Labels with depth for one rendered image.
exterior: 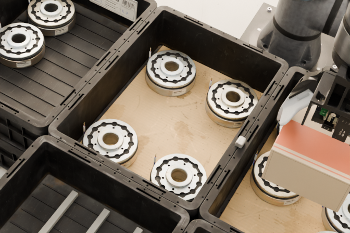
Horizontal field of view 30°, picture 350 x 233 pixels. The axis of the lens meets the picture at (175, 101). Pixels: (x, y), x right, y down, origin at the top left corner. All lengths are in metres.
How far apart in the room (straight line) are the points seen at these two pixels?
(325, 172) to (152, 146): 0.43
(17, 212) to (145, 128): 0.29
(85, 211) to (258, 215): 0.31
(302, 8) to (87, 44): 0.47
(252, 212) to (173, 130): 0.23
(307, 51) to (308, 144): 0.61
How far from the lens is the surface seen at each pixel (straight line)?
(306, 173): 0.94
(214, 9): 1.72
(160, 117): 1.30
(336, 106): 0.84
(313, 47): 1.52
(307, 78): 0.91
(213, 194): 1.09
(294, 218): 1.21
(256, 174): 1.21
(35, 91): 1.34
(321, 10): 1.43
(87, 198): 1.19
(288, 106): 0.94
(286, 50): 1.51
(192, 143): 1.26
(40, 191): 1.20
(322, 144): 0.95
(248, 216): 1.20
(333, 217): 1.20
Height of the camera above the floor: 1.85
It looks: 51 degrees down
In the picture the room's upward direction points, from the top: 8 degrees clockwise
